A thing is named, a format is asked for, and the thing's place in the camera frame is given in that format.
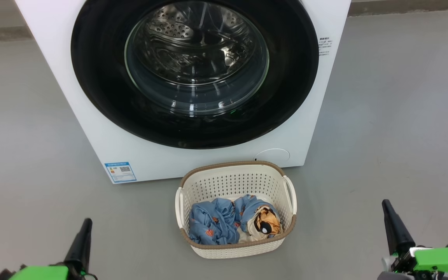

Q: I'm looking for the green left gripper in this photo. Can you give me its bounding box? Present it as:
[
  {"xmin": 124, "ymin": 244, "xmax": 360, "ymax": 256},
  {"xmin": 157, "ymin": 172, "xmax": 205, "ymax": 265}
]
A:
[{"xmin": 0, "ymin": 219, "xmax": 97, "ymax": 280}]

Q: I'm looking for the white front-load washing machine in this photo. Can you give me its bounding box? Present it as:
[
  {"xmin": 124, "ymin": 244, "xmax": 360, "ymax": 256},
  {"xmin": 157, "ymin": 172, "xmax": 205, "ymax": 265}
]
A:
[{"xmin": 14, "ymin": 0, "xmax": 352, "ymax": 184}]

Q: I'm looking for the blue garment with orange prints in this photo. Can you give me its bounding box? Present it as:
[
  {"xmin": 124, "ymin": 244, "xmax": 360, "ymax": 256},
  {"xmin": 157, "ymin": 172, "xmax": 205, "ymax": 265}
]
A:
[{"xmin": 188, "ymin": 194, "xmax": 271, "ymax": 245}]

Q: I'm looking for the perforated steel washer drum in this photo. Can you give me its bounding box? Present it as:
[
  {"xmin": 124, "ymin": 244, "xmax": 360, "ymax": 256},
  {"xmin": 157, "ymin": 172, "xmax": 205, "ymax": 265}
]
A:
[{"xmin": 126, "ymin": 0, "xmax": 270, "ymax": 114}]

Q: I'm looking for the round white filter cover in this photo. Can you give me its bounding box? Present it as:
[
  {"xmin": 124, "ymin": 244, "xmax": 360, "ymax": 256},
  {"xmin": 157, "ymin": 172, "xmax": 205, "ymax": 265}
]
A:
[{"xmin": 254, "ymin": 148, "xmax": 291, "ymax": 164}]

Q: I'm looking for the black round washer door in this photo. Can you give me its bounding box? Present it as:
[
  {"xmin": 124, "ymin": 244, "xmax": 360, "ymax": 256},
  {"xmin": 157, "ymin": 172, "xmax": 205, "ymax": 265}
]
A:
[{"xmin": 71, "ymin": 0, "xmax": 320, "ymax": 149}]

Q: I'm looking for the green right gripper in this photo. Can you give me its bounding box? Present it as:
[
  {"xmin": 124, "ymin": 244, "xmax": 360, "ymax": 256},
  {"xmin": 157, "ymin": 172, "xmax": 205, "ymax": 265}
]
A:
[{"xmin": 381, "ymin": 199, "xmax": 448, "ymax": 280}]

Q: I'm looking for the blue energy label sticker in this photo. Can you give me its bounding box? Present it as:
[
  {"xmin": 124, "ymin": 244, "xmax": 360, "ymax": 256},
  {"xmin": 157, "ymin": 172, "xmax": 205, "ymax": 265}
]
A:
[{"xmin": 104, "ymin": 162, "xmax": 137, "ymax": 184}]

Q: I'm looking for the cream perforated laundry basket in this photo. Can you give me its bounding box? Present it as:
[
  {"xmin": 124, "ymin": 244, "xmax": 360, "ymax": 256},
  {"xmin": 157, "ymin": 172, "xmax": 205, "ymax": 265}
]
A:
[{"xmin": 175, "ymin": 161, "xmax": 298, "ymax": 259}]

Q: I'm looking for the cream garment with orange print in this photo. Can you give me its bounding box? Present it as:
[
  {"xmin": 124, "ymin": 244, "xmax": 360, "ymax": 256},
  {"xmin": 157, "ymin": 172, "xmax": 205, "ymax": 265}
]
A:
[{"xmin": 238, "ymin": 204, "xmax": 283, "ymax": 243}]

